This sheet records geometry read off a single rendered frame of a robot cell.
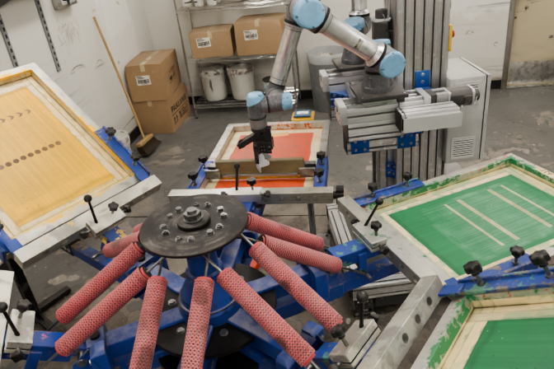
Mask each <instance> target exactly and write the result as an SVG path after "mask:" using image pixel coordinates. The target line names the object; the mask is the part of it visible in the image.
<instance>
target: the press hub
mask: <svg viewBox="0 0 554 369"><path fill-rule="evenodd" d="M247 222H248V212H247V210H246V207H245V206H244V205H243V204H242V203H241V202H240V201H239V200H237V199H235V198H233V197H230V196H227V195H223V194H196V195H191V196H187V197H184V198H181V199H177V200H174V201H171V202H170V203H167V204H165V205H163V206H161V207H160V208H158V209H157V210H155V211H154V212H153V213H151V214H150V215H149V216H148V217H147V218H146V219H145V221H144V222H143V224H142V226H141V227H140V230H139V239H140V242H141V244H142V246H143V247H144V248H145V249H146V250H147V251H148V252H150V253H152V254H154V255H157V256H160V257H164V258H169V259H186V260H187V264H188V265H187V266H186V269H185V272H184V273H182V274H180V275H179V276H181V277H183V278H185V281H184V283H183V286H182V288H181V290H180V292H179V295H177V294H176V293H174V292H172V291H170V290H169V289H166V294H165V298H164V303H163V308H162V312H164V311H168V310H170V309H173V308H176V307H179V310H180V313H181V316H182V317H183V319H184V321H183V322H180V323H178V324H175V325H172V326H169V327H166V328H164V329H160V330H158V334H157V342H156V345H157V346H158V347H159V348H160V349H162V350H163V351H164V352H166V353H169V355H166V356H164V357H160V358H158V361H159V364H160V366H161V367H162V369H177V367H178V365H179V362H180V360H181V356H182V354H183V349H184V344H185V334H186V329H187V324H188V318H189V313H190V303H191V298H192V292H193V287H194V282H195V279H196V278H198V277H201V276H204V269H205V264H206V258H205V257H204V256H203V255H207V254H209V253H210V256H209V258H210V259H211V260H212V261H213V262H214V263H215V264H216V265H217V266H218V267H219V268H220V269H221V270H222V271H223V270H224V269H225V268H224V267H223V262H222V260H221V259H220V258H218V256H217V252H216V250H219V249H221V248H223V247H224V246H226V245H228V244H230V243H231V242H233V241H234V240H236V239H237V238H238V237H239V236H240V235H241V234H242V232H243V231H244V229H245V228H246V225H247ZM233 270H234V271H235V272H236V273H237V274H238V275H239V276H240V277H241V278H242V279H243V280H244V281H245V282H246V283H248V282H250V281H253V280H256V279H258V278H263V277H264V276H265V275H264V274H263V273H262V272H261V271H259V270H258V269H255V268H253V267H251V266H248V265H245V264H239V263H235V265H234V268H233ZM219 274H220V272H219V271H218V270H217V269H216V268H215V267H214V266H213V265H212V264H211V263H210V262H209V266H208V272H207V277H209V278H212V279H213V280H214V292H213V298H212V305H211V311H210V317H209V325H213V326H214V329H213V332H212V334H211V337H210V340H209V344H208V347H207V349H206V352H205V355H204V359H205V360H207V359H214V358H217V357H218V360H217V363H216V367H215V369H259V363H258V362H256V361H254V360H252V359H251V358H249V357H248V356H246V355H244V354H242V353H240V352H238V350H240V349H242V348H244V347H246V346H247V345H249V344H250V343H252V342H253V341H255V340H254V337H253V336H251V335H249V334H248V333H246V332H244V331H242V330H240V329H239V328H237V327H235V326H233V325H231V324H229V323H228V319H229V318H230V317H232V316H233V315H235V314H236V313H237V311H238V310H239V309H240V308H242V307H241V306H240V305H239V304H238V303H237V302H236V301H235V300H234V299H233V298H232V297H231V296H230V295H229V294H228V293H227V292H226V291H225V290H224V289H223V288H222V287H221V286H220V285H219V284H218V283H217V276H218V275H219ZM258 295H259V296H260V297H261V298H262V299H264V300H265V301H266V302H267V303H268V304H269V305H270V306H271V307H272V308H273V309H274V310H276V305H277V299H276V293H275V289H272V290H269V291H267V292H263V293H261V294H258ZM242 309H243V308H242Z"/></svg>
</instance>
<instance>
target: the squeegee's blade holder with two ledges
mask: <svg viewBox="0 0 554 369"><path fill-rule="evenodd" d="M264 176H298V173H265V174H238V177H264ZM229 177H236V174H231V175H223V178H229Z"/></svg>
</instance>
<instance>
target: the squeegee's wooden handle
mask: <svg viewBox="0 0 554 369"><path fill-rule="evenodd" d="M265 160H267V161H269V162H270V164H269V165H268V166H264V167H261V173H260V172H259V171H258V170H257V167H256V161H255V159H227V160H216V162H215V166H216V170H220V173H221V176H223V175H231V174H236V170H235V169H234V167H233V166H234V164H235V163H239V164H240V166H241V167H240V169H239V170H238V174H265V173H298V175H299V167H305V166H304V158H303V157H282V158H265Z"/></svg>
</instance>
